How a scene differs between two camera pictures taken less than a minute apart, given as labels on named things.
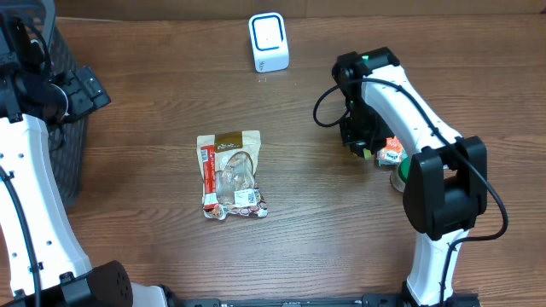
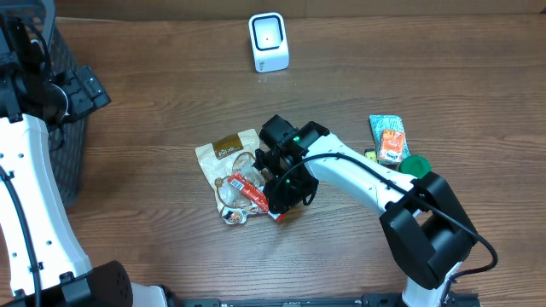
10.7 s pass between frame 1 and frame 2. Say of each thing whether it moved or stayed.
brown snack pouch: moved
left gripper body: stayed
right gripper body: moved
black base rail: stayed
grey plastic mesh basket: stayed
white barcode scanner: stayed
